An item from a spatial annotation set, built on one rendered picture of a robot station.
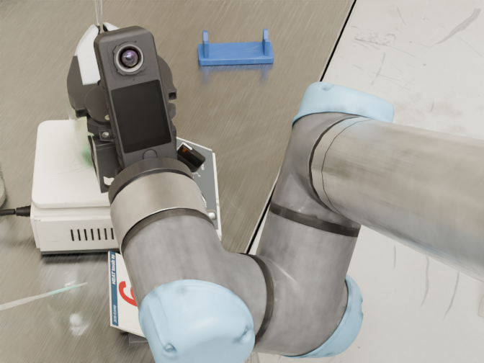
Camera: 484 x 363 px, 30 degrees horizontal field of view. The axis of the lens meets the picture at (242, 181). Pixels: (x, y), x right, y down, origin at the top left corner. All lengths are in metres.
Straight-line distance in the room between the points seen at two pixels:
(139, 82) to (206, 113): 0.43
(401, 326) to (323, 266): 0.29
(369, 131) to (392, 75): 0.61
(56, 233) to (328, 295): 0.37
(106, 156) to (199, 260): 0.17
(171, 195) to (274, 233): 0.09
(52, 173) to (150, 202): 0.30
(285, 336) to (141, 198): 0.15
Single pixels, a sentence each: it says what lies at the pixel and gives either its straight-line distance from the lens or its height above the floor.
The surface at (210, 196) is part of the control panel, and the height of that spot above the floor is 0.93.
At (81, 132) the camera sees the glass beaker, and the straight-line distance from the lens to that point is 0.92.
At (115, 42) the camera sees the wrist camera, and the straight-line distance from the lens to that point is 0.71.
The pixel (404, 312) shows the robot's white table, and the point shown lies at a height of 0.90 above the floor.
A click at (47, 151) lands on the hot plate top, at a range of 0.99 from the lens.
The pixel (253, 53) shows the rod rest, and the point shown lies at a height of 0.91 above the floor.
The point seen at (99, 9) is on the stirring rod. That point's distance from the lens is 0.85.
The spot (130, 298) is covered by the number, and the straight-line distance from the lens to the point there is 0.94.
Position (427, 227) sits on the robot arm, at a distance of 0.50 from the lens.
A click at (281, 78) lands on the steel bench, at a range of 1.19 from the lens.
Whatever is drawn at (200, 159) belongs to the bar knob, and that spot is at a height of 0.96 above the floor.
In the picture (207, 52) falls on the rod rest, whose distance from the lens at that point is 1.20.
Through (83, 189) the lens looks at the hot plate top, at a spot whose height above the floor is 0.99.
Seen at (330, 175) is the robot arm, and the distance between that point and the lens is 0.63.
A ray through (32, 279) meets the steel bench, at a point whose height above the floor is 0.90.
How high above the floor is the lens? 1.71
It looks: 49 degrees down
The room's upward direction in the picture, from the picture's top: 4 degrees clockwise
